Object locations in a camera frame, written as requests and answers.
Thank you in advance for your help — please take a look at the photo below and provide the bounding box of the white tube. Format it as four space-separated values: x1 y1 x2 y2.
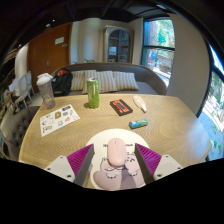
132 95 148 113

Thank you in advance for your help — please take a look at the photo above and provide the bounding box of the glass door cabinet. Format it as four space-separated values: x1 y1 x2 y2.
102 26 134 64

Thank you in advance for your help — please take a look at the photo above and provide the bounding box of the small teal pack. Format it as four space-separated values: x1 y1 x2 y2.
128 118 149 130

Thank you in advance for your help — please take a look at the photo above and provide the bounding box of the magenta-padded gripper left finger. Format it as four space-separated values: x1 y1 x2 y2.
43 143 96 187

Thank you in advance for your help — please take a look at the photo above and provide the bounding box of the white sticker sheet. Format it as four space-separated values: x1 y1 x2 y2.
39 104 81 138

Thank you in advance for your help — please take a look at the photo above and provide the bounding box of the grey tufted chair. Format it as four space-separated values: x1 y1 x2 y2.
5 105 41 161

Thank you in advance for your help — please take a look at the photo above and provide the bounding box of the clear shaker bottle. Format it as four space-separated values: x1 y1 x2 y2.
36 72 56 110

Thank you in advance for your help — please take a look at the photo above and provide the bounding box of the flat black red box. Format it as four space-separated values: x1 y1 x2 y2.
109 98 134 117

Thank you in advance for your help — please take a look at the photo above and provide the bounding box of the black backpack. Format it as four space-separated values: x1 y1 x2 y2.
51 68 74 98

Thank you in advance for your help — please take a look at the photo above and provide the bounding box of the dark framed window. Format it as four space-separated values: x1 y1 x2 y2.
141 18 176 86

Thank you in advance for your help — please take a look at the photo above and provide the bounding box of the pink computer mouse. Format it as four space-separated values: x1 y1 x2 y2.
106 137 128 168

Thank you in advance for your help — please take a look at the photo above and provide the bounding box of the grey curved sofa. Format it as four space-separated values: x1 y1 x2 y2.
51 62 168 98

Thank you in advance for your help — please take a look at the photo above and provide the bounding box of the striped cushion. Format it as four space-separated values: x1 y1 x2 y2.
112 71 140 92
82 70 118 95
70 69 98 92

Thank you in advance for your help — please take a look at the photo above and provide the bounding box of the white mouse pad pink rest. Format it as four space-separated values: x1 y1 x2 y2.
85 128 151 191

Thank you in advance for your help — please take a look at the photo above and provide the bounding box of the brown wooden door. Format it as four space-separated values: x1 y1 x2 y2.
28 22 73 94

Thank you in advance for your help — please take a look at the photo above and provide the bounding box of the green drink can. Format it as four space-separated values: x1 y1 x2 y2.
86 77 100 109

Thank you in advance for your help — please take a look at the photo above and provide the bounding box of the group of dining chairs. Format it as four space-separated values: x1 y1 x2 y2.
0 71 34 111

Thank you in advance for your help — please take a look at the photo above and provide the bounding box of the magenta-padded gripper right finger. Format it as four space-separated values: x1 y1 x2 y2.
133 142 184 185

